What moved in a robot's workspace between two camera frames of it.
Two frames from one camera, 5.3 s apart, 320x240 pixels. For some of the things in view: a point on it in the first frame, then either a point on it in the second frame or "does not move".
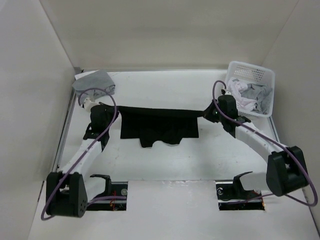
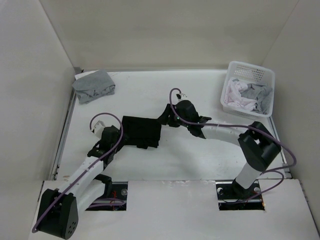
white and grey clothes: (236, 87) does not move
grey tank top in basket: (263, 95) does not move
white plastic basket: (253, 87) does not move
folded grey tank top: (99, 79) does not move
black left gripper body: (109, 112) → (118, 136)
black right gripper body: (211, 115) → (173, 121)
